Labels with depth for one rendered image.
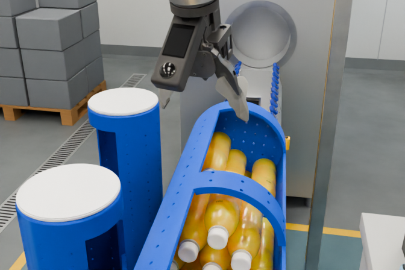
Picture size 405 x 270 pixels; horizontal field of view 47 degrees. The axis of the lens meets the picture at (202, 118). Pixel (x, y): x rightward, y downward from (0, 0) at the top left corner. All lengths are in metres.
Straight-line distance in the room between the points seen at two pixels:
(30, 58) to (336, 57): 2.88
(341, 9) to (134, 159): 0.97
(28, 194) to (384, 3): 4.80
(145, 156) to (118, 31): 4.25
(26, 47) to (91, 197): 2.98
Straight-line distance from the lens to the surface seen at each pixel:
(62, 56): 4.05
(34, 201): 1.33
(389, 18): 5.68
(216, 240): 0.93
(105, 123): 1.82
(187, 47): 0.66
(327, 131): 2.00
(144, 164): 1.90
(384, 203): 3.29
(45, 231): 1.27
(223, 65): 0.70
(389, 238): 1.02
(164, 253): 0.81
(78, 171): 1.43
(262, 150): 1.41
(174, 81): 0.64
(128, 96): 1.94
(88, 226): 1.26
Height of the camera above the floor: 1.74
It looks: 24 degrees down
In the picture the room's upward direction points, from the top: straight up
